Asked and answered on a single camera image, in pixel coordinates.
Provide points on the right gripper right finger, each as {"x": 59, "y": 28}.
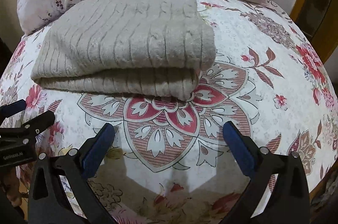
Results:
{"x": 289, "y": 201}

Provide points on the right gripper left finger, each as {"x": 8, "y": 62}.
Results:
{"x": 48, "y": 202}

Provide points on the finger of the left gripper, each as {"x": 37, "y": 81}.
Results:
{"x": 28, "y": 131}
{"x": 13, "y": 108}

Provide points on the beige cable knit sweater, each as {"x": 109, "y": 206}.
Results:
{"x": 148, "y": 47}

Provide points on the floral quilted bedspread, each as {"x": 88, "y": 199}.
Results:
{"x": 169, "y": 162}

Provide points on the wooden headboard frame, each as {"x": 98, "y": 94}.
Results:
{"x": 317, "y": 19}

